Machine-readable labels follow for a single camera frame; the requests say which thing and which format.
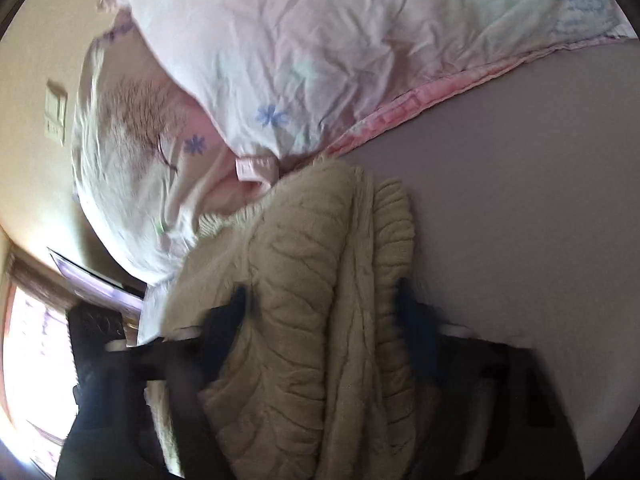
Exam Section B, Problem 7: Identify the cream cable-knit sweater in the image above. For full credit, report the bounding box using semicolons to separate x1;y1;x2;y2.
139;162;421;479

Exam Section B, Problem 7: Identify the pink flower-print pillow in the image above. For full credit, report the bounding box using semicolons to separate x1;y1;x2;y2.
100;0;634;181

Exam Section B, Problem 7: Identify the white wall switch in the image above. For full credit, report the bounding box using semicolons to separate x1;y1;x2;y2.
44;80;67;146

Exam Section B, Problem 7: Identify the flat screen television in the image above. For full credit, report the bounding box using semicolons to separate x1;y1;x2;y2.
49;248;144;318

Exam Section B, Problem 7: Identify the brown window curtain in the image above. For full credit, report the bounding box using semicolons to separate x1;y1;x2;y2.
8;256;78;312

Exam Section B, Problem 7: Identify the lavender bed sheet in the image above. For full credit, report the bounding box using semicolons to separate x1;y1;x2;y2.
348;41;639;472

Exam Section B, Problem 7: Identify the pink tree-print pillow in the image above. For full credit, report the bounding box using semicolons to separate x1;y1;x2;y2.
72;24;279;284

